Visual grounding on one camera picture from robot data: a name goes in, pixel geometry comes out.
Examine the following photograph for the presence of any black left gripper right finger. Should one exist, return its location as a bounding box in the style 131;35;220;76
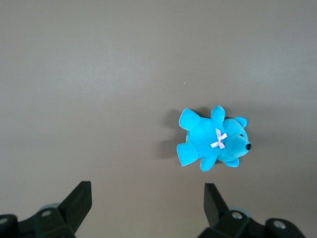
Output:
198;182;307;238

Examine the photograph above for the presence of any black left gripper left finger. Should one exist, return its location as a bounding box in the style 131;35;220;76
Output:
0;180;93;238

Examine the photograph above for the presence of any blue plush teddy bear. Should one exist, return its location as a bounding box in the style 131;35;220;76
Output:
176;106;253;173

